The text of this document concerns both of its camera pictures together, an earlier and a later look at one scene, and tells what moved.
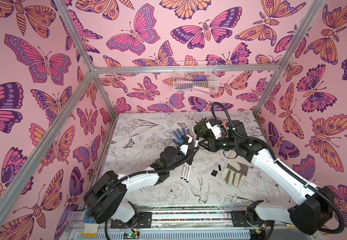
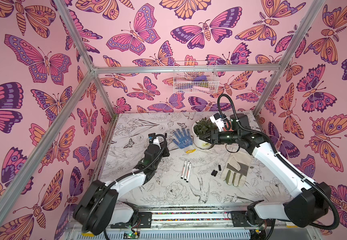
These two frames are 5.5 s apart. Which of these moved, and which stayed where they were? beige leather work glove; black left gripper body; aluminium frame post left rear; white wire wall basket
Moved: black left gripper body
Stayed: white wire wall basket; beige leather work glove; aluminium frame post left rear
